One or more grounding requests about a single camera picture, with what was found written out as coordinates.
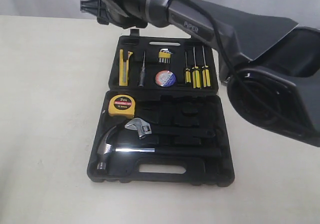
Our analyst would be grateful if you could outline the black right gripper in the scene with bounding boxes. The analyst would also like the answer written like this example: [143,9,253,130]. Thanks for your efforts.
[80,0,154,29]

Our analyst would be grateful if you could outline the yellow black utility knife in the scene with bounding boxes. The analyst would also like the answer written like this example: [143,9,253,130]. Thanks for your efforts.
[118,49,133,87]

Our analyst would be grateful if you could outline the black electrical tape roll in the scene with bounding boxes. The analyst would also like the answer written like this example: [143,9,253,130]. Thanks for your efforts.
[155,70,177,88]

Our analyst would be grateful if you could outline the yellow 2m tape measure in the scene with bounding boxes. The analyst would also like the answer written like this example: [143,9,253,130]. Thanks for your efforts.
[101,94,136,119]

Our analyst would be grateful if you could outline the black plastic tool case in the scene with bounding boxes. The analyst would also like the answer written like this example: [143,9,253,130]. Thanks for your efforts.
[86,29,235,187]

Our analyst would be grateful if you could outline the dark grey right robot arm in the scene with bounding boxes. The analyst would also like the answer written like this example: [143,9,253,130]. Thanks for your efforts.
[80,0,320,147]

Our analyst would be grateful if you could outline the yellow hex key set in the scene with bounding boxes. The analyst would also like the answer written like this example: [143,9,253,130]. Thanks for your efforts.
[158,48,172,64]

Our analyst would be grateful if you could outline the clear test pen screwdriver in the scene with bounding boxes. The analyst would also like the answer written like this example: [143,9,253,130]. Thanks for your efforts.
[138,51,146,87]

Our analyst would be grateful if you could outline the short yellow black screwdriver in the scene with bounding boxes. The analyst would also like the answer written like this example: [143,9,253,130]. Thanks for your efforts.
[184,51,192,85]

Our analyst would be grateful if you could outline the middle yellow black screwdriver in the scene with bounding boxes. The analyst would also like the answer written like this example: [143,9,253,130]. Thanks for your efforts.
[192,46,201,89]

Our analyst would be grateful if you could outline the right yellow black screwdriver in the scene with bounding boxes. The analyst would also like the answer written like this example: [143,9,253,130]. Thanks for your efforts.
[202,46,211,88]

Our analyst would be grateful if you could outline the adjustable wrench black handle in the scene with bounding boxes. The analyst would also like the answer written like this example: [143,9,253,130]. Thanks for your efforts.
[124,117,216,139]

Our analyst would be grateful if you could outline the steel claw hammer black handle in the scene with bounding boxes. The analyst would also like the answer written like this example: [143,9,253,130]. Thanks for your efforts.
[96,126,222,171]

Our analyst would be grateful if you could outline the pliers orange black handles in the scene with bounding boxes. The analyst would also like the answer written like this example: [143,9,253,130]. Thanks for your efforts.
[223,76,231,83]

